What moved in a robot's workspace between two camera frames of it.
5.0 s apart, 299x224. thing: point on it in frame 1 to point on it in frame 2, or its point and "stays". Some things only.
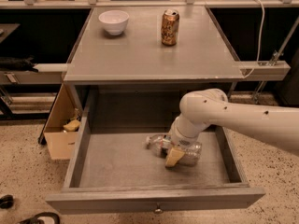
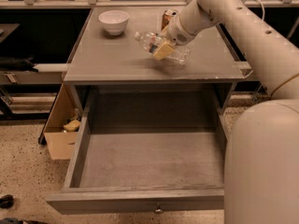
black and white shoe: [43, 217] to [14, 220]
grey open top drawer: [113, 173] stays
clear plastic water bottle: [159, 145] to [152, 40]
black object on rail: [20, 63] stays
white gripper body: [181, 140] to [176, 32]
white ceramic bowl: [115, 21] stays
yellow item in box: [73, 125] stays
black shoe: [7, 202] stays
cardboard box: [62, 142] stays
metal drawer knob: [158, 211] stays
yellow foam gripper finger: [174, 157] to [164, 51]
